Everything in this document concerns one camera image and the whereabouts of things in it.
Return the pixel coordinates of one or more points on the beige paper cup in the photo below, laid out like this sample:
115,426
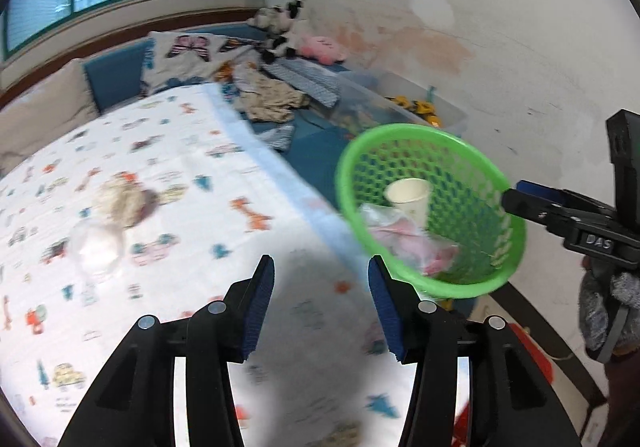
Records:
407,199

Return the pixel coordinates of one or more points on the blue padded bench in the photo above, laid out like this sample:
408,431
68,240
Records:
115,77

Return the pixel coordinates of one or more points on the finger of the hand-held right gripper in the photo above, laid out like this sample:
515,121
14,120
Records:
535,209
540,192

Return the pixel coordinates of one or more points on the person's right forearm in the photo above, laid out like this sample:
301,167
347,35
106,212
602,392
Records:
622,402

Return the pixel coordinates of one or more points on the crumpled white tissue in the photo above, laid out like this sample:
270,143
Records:
122,199

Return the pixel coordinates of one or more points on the person's right hand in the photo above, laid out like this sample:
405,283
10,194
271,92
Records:
597,307

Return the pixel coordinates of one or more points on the beige crumpled clothing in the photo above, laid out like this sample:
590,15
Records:
272,99

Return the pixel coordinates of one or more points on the clear pink plastic bag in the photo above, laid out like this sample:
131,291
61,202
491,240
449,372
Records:
400,237

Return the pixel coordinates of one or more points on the clear plastic box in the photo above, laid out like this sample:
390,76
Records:
97,249

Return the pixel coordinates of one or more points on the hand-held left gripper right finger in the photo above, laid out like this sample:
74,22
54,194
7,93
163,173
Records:
387,312

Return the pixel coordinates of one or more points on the butterfly print pillow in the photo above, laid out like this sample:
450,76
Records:
190,57

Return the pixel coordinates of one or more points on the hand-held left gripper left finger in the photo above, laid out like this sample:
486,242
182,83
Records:
257,312

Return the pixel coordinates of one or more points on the beige cushion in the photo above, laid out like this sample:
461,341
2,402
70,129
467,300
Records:
45,112

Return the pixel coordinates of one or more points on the pink plush toy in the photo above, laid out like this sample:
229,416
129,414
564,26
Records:
322,48

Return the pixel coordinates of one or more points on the grey striped cloth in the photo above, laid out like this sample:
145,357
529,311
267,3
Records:
305,79

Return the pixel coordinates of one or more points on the yellow toy vehicle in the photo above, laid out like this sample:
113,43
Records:
415,107

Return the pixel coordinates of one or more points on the green plastic basket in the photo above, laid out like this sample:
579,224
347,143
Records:
470,187

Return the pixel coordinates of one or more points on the black and white cow plush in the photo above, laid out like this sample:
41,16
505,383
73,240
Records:
280,24

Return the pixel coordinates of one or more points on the clear storage box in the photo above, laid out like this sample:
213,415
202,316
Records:
395,87

